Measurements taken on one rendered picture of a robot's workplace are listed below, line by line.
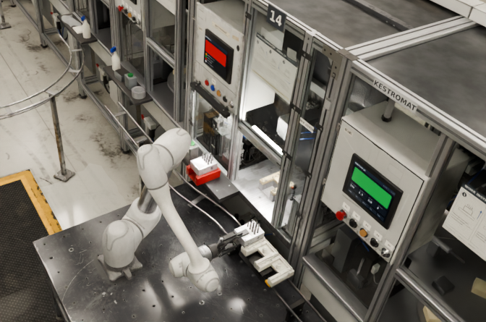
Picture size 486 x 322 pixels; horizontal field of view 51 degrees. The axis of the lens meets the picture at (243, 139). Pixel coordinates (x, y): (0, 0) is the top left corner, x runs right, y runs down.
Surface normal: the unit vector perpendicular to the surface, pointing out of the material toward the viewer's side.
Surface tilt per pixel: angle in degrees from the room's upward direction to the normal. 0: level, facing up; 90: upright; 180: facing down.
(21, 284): 0
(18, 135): 0
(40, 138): 0
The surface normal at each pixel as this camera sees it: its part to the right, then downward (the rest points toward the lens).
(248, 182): 0.09, -0.78
